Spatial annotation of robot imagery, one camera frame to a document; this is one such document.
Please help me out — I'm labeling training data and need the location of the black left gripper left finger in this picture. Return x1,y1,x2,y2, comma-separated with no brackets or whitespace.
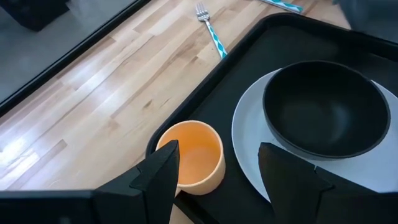
93,139,181,224

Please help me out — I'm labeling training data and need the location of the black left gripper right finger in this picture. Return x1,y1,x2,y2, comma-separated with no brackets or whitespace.
257,142,379,224

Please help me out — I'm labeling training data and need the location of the orange cup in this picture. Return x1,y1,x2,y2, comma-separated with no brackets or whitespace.
155,119,227,197

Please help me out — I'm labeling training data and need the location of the white round plate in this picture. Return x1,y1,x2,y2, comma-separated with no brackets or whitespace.
231,68,398,203

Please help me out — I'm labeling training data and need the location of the black bowl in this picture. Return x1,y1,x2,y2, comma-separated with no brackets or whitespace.
262,60,392,161

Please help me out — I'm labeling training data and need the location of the black rectangular tray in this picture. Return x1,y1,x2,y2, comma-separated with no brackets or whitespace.
145,12,398,224

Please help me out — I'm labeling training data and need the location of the grey cloth napkin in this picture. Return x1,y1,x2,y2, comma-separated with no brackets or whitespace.
331,0,398,44

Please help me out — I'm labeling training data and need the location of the blurry black box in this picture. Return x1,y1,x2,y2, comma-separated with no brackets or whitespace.
0,0,71,33

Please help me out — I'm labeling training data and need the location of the long black frame rail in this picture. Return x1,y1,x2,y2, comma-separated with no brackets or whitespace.
0,0,152,119

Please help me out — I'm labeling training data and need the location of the fork with teal patterned handle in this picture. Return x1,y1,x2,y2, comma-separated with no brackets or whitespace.
195,2,229,60

